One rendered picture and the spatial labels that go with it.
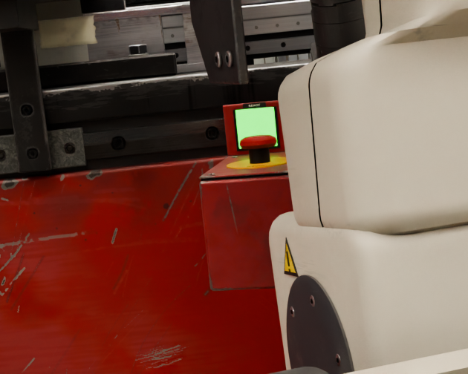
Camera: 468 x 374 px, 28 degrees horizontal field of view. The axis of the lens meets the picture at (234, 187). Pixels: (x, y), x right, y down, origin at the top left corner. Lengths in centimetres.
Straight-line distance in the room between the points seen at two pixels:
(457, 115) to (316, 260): 11
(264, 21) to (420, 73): 113
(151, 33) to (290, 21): 34
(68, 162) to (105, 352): 26
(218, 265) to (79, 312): 34
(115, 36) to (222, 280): 48
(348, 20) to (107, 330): 57
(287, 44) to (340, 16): 70
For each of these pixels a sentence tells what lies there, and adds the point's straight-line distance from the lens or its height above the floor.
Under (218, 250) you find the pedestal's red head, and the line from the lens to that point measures 95.
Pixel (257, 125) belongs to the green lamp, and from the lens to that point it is 107.
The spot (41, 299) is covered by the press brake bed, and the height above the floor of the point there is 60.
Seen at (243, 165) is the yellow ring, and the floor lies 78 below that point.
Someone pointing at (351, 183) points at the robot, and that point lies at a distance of 45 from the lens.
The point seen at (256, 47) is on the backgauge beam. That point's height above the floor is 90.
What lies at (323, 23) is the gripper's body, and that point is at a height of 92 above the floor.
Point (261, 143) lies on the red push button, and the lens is 97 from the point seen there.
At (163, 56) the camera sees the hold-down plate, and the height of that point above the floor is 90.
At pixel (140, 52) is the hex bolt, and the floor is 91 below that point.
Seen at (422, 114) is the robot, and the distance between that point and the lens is 46.
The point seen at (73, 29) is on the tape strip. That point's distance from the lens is 132.
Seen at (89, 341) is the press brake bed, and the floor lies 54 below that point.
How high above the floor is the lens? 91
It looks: 9 degrees down
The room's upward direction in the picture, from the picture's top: 6 degrees counter-clockwise
